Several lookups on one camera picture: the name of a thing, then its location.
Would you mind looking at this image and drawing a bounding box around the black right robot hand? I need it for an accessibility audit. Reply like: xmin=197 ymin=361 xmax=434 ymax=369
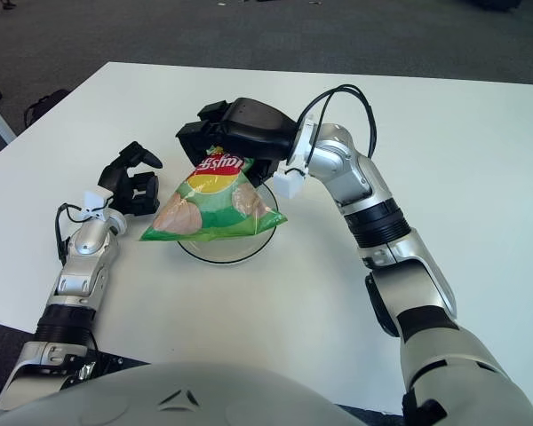
xmin=175 ymin=96 xmax=301 ymax=187

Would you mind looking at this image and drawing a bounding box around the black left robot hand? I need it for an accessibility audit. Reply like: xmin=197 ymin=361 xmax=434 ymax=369
xmin=97 ymin=140 xmax=164 ymax=217

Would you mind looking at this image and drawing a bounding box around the green Lay's chips bag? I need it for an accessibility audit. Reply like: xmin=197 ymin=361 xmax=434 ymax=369
xmin=138 ymin=146 xmax=290 ymax=243

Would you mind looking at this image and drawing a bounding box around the white plate with black rim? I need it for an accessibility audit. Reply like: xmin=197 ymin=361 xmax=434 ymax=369
xmin=176 ymin=184 xmax=281 ymax=266

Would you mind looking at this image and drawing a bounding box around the black backpack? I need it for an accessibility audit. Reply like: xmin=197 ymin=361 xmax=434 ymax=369
xmin=24 ymin=88 xmax=71 ymax=125

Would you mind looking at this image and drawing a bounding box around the grey robot torso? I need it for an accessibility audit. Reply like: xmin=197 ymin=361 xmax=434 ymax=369
xmin=0 ymin=361 xmax=352 ymax=426

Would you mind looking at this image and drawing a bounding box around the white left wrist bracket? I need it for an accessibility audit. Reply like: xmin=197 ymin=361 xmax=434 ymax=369
xmin=82 ymin=188 xmax=112 ymax=221

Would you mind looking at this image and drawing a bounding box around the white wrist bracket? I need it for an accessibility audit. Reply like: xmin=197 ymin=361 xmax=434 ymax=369
xmin=82 ymin=188 xmax=112 ymax=221
xmin=274 ymin=170 xmax=304 ymax=200

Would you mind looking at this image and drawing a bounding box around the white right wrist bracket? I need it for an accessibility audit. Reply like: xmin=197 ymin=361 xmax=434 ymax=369
xmin=274 ymin=170 xmax=304 ymax=200

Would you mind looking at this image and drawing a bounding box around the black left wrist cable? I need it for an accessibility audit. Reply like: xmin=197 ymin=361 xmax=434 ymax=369
xmin=55 ymin=201 xmax=94 ymax=263

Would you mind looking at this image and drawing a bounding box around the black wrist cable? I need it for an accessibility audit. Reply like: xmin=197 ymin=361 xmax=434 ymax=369
xmin=299 ymin=83 xmax=378 ymax=178
xmin=55 ymin=201 xmax=94 ymax=263

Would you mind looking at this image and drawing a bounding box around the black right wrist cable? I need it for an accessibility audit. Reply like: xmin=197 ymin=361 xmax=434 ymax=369
xmin=299 ymin=83 xmax=378 ymax=178

